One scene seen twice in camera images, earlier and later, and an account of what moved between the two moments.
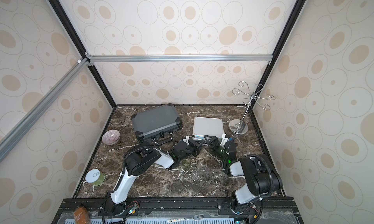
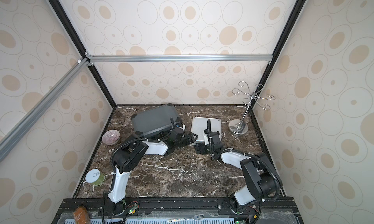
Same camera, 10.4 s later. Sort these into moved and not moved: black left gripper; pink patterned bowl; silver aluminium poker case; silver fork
Moved: black left gripper
Not moved: pink patterned bowl; silver aluminium poker case; silver fork
